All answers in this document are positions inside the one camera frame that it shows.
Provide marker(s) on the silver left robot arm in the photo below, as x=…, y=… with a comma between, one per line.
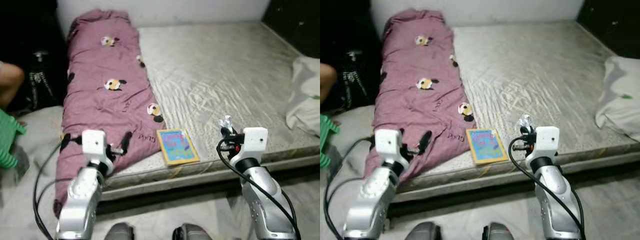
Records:
x=82, y=200
x=372, y=200

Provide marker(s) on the grey left robot leg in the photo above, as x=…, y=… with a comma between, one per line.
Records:
x=424, y=232
x=120, y=232

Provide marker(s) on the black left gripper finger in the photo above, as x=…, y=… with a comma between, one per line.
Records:
x=425, y=141
x=126, y=141

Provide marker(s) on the grey quilted mattress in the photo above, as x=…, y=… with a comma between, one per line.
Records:
x=225, y=75
x=530, y=75

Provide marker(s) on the white pillow with green tree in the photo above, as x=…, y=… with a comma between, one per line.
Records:
x=305, y=95
x=620, y=95

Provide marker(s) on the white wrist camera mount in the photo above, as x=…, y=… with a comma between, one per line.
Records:
x=94, y=142
x=547, y=139
x=255, y=140
x=387, y=142

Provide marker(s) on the pink quilt with cartoon print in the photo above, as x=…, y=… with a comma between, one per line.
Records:
x=415, y=105
x=100, y=105

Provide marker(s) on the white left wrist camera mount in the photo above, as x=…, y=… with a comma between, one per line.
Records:
x=94, y=142
x=387, y=142

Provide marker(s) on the colourful children's book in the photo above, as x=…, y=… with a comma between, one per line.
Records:
x=487, y=146
x=177, y=147

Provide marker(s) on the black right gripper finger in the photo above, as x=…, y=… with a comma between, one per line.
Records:
x=525, y=130
x=227, y=131

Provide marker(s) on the black bag with white print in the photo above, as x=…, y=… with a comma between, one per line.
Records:
x=42, y=65
x=355, y=75

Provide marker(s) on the white paper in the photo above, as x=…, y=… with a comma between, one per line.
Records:
x=525, y=121
x=227, y=121

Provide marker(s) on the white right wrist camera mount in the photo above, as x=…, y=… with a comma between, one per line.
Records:
x=547, y=139
x=255, y=140

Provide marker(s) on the black tufted headboard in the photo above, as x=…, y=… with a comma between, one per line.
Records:
x=295, y=22
x=610, y=22

